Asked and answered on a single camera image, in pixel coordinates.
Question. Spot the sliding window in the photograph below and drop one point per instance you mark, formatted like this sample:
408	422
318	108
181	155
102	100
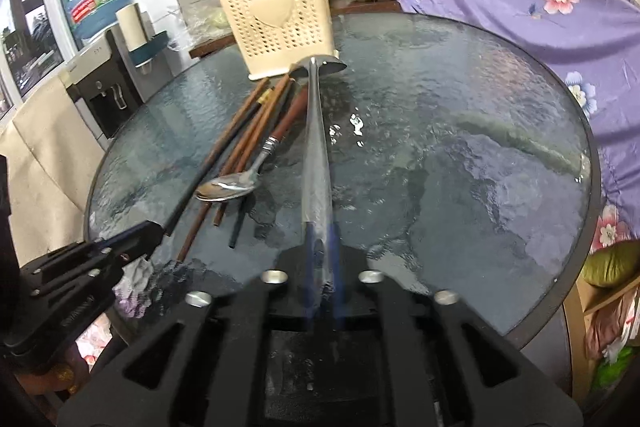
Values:
30	32

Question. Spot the grey water dispenser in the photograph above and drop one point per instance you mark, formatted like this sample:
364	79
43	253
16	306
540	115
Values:
95	57

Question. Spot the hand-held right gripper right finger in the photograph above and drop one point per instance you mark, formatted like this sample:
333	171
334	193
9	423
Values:
334	287

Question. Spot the wooden storage shelf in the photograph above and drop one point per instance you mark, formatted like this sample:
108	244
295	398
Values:
575	307

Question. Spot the purple floral cloth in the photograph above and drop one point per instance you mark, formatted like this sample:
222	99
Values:
550	47

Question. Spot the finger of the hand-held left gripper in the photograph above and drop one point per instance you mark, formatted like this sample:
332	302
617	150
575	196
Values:
145	234
117	241

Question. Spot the cream plastic utensil holder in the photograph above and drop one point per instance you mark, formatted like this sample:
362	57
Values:
270	37

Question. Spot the white and teal cup dispenser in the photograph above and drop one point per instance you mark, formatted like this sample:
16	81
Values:
131	32

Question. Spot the olive green cushion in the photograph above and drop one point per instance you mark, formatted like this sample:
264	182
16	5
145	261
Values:
612	264

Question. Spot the clear plastic bag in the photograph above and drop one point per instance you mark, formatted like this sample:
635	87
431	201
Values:
205	24

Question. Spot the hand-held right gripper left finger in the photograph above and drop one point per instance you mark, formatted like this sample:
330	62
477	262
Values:
311	277

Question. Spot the long metal ladle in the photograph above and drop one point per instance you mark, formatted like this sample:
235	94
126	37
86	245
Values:
317	147

